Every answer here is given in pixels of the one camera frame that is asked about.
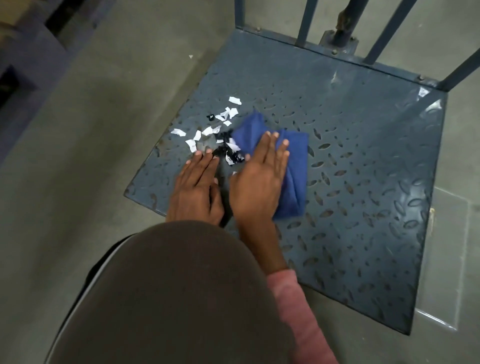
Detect person's right hand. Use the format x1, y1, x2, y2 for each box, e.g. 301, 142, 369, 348
228, 130, 291, 233

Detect scattered white paper scraps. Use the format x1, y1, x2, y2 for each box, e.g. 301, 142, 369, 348
170, 96, 243, 167

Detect person's dark brown trousers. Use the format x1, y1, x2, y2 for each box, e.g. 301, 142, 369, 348
44, 220, 297, 364

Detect person's right forearm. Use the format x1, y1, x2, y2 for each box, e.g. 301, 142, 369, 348
238, 219, 338, 364

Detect blue wooden pallet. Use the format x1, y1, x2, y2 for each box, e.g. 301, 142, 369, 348
0, 0, 117, 166

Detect person's left hand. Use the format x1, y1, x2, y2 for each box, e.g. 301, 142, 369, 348
165, 149, 225, 228

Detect clear plastic container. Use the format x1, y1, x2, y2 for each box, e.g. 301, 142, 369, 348
412, 185, 472, 333

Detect blue cleaning cloth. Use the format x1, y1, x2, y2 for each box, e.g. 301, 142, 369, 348
230, 111, 310, 221

